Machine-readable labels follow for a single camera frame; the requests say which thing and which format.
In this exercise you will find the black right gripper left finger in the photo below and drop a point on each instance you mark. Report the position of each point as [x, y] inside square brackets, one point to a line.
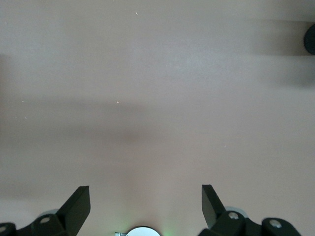
[71, 214]

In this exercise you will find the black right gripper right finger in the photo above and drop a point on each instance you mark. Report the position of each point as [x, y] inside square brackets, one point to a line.
[214, 211]

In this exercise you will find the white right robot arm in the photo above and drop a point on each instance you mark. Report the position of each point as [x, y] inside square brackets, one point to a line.
[144, 232]

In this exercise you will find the brown paper table cover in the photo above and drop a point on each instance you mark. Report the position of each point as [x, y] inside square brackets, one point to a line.
[147, 73]

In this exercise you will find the black round object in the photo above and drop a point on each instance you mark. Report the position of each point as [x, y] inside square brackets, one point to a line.
[310, 39]

